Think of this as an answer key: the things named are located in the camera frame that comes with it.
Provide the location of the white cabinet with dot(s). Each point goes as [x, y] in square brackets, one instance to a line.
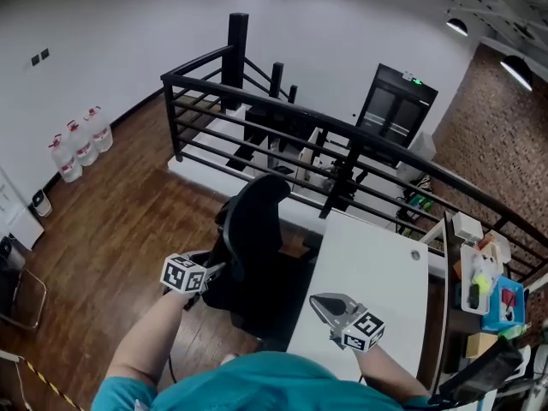
[17, 216]

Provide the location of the white table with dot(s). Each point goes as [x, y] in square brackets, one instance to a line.
[368, 281]

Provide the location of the brown cardboard box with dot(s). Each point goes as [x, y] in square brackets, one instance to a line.
[481, 345]

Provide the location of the yellow black striped tape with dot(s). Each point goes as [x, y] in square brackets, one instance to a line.
[47, 379]

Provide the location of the blue plastic basket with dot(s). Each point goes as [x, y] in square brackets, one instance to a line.
[492, 315]

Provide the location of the person's left forearm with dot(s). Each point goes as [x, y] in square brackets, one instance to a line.
[141, 341]

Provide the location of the white square box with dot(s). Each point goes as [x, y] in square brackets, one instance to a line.
[467, 226]

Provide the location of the metal frame folding chair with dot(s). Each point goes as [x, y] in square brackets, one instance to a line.
[25, 302]

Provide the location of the person's teal shirt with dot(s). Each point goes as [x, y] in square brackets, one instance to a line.
[257, 383]

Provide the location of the small white air purifier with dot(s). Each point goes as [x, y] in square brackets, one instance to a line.
[41, 204]

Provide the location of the white plastic tray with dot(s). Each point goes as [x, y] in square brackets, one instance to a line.
[468, 259]

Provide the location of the yellow green small item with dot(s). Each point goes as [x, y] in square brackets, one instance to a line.
[481, 281]

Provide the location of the black pendant ceiling lamp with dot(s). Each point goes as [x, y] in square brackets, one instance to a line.
[517, 72]
[457, 25]

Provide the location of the green exit sign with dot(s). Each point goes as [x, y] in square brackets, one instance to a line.
[413, 78]

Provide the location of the white desk divider panel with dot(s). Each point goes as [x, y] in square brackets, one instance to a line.
[445, 272]

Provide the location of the white box appliance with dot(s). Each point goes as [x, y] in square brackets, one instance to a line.
[417, 156]

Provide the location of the black bin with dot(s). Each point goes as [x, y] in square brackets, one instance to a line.
[9, 253]

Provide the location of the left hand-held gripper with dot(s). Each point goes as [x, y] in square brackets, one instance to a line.
[183, 274]

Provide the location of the black small device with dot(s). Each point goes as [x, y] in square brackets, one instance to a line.
[474, 296]

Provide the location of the person's right forearm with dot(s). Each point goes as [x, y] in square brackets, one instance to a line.
[387, 371]

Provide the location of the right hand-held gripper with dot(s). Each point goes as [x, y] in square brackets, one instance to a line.
[361, 330]

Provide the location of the clear water jug red cap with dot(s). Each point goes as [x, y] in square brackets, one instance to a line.
[99, 131]
[82, 144]
[66, 161]

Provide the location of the black metal railing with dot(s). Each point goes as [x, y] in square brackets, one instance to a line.
[299, 111]

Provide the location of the green bottle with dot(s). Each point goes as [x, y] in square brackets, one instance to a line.
[511, 331]

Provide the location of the black glass double door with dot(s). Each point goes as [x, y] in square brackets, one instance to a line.
[396, 105]

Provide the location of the black wall switches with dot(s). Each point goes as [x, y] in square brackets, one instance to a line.
[39, 57]

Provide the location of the black office chair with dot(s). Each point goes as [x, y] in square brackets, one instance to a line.
[252, 238]

